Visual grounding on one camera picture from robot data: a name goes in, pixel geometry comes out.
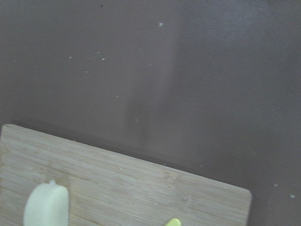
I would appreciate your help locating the wooden cutting board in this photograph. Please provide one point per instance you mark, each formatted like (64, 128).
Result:
(108, 188)

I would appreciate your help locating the yellow plastic knife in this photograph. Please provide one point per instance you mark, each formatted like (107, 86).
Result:
(173, 222)

